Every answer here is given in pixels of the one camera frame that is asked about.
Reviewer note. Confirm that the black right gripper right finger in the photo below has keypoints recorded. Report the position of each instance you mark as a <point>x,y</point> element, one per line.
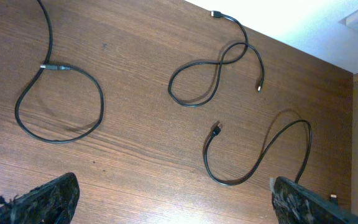
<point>294,204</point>

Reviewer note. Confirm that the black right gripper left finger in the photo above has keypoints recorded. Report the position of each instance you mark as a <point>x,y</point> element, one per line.
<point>53,202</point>

